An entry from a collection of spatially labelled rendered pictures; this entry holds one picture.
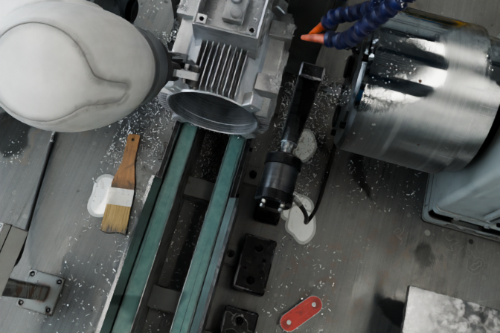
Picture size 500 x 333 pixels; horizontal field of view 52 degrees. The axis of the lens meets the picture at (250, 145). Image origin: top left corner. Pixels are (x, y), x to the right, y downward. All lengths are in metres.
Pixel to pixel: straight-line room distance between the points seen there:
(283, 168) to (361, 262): 0.32
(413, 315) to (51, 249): 0.66
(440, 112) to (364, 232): 0.36
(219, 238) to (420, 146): 0.36
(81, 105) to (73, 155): 0.71
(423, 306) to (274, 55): 0.48
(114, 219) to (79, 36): 0.68
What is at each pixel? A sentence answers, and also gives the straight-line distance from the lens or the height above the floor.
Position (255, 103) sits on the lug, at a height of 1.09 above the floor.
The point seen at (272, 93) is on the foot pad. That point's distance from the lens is 0.80.
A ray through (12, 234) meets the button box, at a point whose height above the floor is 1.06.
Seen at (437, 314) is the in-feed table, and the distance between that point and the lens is 0.94.
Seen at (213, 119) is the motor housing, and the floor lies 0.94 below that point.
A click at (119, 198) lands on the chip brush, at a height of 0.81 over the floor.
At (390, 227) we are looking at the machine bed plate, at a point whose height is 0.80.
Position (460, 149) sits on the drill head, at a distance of 0.82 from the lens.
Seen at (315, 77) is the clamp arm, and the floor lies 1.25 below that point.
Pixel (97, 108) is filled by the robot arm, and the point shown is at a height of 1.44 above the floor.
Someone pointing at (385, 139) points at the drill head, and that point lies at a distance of 0.79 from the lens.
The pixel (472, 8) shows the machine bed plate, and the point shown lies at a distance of 1.33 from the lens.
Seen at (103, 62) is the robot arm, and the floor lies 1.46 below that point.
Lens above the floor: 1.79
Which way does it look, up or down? 71 degrees down
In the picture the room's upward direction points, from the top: 7 degrees clockwise
